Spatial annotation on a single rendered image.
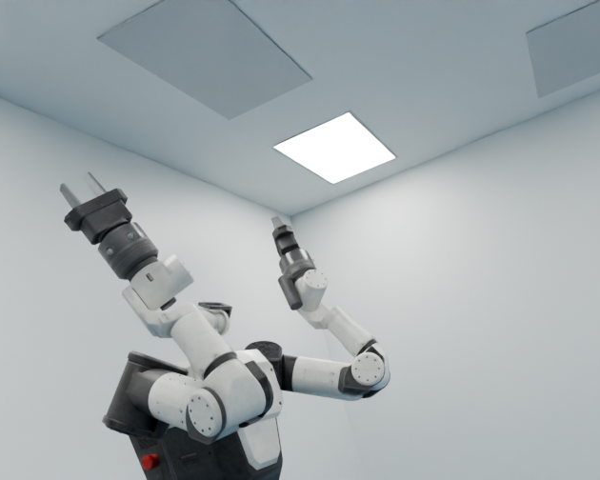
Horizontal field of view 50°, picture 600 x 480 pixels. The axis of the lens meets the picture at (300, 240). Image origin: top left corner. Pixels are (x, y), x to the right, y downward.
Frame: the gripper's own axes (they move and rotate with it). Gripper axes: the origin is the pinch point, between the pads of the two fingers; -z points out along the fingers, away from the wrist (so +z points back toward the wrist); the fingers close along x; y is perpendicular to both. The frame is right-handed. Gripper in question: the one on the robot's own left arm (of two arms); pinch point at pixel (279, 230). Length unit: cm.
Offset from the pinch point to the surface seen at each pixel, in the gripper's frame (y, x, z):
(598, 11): -242, -111, -151
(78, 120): 63, -78, -182
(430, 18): -130, -73, -152
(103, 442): 99, -127, -26
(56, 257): 90, -87, -104
